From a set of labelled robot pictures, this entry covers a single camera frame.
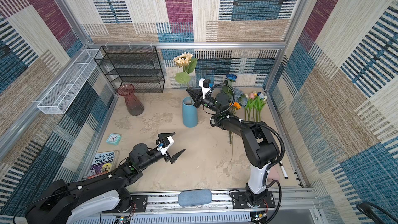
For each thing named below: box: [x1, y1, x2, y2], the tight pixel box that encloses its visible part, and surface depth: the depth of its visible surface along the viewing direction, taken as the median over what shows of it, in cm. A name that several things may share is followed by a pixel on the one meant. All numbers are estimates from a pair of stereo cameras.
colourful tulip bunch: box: [244, 90, 268, 122], surface depth 110 cm
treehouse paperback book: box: [87, 150, 115, 180], surface depth 85 cm
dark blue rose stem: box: [223, 73, 238, 84], surface depth 110 cm
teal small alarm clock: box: [105, 133, 122, 146], surface depth 95 cm
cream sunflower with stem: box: [173, 51, 198, 105], surface depth 73 cm
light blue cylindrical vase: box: [182, 96, 198, 128], surface depth 93 cm
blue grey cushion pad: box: [178, 188, 212, 207], surface depth 74 cm
